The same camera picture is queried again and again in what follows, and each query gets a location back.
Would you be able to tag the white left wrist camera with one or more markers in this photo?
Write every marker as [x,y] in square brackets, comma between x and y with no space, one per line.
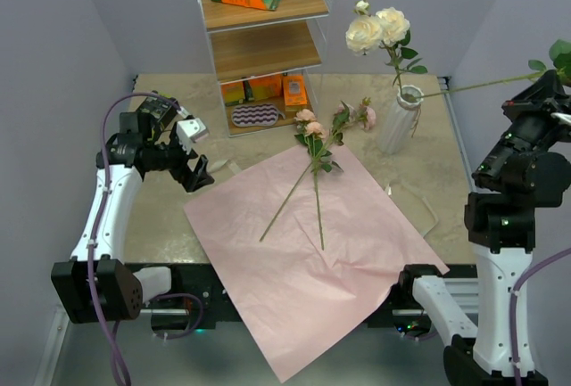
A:
[189,132]

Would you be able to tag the beige printed ribbon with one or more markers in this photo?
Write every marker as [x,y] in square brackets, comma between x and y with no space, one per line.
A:
[408,198]

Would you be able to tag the purple wavy pad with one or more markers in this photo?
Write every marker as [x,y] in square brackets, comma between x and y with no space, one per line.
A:
[256,115]

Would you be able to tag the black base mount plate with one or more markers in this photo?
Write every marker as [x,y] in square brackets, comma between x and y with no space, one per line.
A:
[199,301]

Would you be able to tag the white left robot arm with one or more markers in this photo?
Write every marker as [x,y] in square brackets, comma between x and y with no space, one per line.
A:
[95,284]

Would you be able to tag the orange box on shelf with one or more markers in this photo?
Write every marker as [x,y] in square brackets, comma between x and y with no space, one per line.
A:
[265,87]

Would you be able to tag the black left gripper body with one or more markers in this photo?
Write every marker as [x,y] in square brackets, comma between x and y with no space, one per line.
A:
[170,157]

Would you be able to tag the white ribbed ceramic vase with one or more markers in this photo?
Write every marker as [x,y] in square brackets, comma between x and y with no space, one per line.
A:
[401,119]

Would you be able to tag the black green product box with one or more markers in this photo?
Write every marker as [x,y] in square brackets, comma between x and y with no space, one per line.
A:
[162,110]

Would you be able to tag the white wire wooden shelf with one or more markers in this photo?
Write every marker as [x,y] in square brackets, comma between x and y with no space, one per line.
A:
[247,43]

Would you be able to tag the large pink rose stem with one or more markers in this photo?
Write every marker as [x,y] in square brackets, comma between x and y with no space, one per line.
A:
[559,54]

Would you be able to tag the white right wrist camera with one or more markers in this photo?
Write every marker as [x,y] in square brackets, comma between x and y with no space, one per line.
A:
[563,118]

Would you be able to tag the orange green box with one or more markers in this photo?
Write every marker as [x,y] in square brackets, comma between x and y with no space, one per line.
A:
[233,93]

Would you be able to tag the orange blister pack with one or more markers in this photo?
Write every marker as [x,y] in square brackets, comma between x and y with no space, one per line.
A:
[294,91]

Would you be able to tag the white rose stem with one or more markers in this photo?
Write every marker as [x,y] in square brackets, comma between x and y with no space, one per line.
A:
[387,30]

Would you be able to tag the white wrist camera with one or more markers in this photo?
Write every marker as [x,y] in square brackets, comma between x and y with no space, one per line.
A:
[563,118]
[189,132]

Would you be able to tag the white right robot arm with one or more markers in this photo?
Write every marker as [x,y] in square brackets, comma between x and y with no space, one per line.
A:
[520,174]

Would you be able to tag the pink wrapping paper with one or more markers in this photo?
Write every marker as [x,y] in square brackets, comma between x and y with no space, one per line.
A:
[259,229]

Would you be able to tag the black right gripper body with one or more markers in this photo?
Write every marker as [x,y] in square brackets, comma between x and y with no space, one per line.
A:
[532,124]

